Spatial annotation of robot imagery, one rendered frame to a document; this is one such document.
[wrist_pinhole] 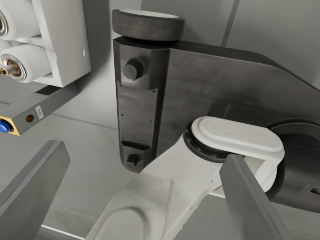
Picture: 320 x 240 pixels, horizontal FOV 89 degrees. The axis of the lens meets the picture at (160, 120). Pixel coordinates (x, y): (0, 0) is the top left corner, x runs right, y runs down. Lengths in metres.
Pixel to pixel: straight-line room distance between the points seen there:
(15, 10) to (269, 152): 0.67
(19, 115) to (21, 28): 0.26
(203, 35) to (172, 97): 0.24
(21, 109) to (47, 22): 0.29
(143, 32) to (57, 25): 0.28
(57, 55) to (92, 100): 0.30
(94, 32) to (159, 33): 0.35
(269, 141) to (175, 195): 0.24
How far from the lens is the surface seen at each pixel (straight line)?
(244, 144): 0.40
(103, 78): 0.76
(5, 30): 0.58
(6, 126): 0.68
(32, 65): 0.60
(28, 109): 0.69
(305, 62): 0.71
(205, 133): 0.38
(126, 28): 0.45
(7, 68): 0.61
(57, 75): 0.64
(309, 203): 0.51
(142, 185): 0.30
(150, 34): 0.43
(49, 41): 0.60
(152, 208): 0.26
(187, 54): 0.45
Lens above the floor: 0.61
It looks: 53 degrees down
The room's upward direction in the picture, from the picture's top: 159 degrees counter-clockwise
